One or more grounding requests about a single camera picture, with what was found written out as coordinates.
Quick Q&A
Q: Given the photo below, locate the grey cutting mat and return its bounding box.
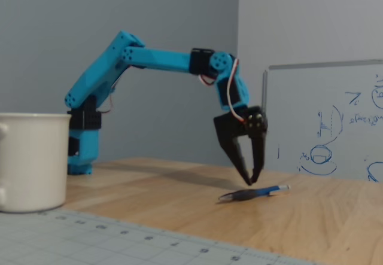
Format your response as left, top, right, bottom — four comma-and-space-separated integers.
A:
0, 207, 329, 265

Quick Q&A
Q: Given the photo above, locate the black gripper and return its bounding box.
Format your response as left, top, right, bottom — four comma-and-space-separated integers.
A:
212, 105, 269, 187

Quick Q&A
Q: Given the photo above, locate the white and red servo wire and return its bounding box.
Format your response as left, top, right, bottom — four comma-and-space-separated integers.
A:
198, 57, 250, 126

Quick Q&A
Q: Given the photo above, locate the whiteboard with blue drawings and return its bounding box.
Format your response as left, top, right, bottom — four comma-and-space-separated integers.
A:
262, 59, 383, 184

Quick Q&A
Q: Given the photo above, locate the cream ceramic mug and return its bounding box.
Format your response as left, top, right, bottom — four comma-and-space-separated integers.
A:
0, 112, 72, 214

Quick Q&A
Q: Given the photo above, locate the blue and black pen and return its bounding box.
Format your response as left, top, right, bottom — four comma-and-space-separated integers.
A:
217, 184, 291, 203

